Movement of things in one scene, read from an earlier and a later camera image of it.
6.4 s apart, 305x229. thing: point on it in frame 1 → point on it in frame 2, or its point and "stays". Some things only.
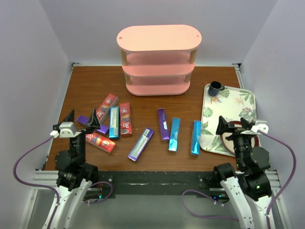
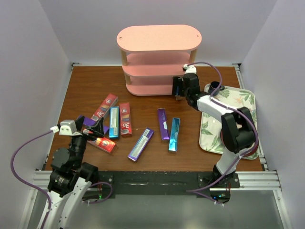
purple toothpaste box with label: x=140 y=144 stays
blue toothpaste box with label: x=114 y=122 stays
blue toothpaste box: x=174 y=134 stays
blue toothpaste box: x=196 y=136 → x=178 y=88
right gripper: x=223 y=126 → x=177 y=82
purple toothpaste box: x=163 y=124 stays
